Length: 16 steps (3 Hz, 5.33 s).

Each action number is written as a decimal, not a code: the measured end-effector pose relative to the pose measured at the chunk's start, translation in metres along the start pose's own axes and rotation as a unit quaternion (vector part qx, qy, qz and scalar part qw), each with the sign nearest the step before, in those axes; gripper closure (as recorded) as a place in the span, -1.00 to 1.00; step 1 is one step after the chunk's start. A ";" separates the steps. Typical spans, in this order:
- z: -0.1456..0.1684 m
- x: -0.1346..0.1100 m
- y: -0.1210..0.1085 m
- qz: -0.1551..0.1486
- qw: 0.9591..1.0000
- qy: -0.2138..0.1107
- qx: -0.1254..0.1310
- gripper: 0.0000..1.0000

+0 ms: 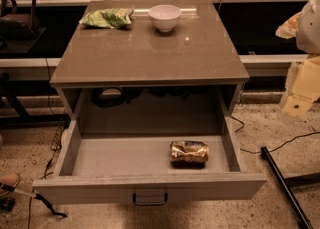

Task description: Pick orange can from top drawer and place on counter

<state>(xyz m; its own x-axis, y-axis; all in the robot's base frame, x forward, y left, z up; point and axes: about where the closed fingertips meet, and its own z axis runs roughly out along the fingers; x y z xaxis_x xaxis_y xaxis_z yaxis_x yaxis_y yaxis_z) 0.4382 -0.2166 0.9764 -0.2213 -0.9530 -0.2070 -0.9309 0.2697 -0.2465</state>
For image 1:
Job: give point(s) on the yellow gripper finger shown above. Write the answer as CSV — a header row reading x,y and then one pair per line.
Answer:
x,y
302,87
288,29

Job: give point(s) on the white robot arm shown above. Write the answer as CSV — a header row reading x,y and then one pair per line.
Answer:
x,y
308,31

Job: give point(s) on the grey cabinet with glossy top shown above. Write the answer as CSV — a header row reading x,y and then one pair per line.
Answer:
x,y
139,81

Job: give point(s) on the open grey top drawer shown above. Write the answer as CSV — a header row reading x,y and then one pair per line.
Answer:
x,y
108,154

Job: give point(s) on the black stand leg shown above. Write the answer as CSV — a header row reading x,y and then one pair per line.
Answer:
x,y
287,184

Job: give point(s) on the white ceramic bowl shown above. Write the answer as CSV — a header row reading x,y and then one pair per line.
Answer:
x,y
164,17

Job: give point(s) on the green chip bag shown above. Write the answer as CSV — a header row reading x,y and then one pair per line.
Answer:
x,y
108,18

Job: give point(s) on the black chair left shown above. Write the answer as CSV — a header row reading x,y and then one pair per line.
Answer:
x,y
18,32

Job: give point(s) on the black drawer handle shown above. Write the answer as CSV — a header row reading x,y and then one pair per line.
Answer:
x,y
153,200

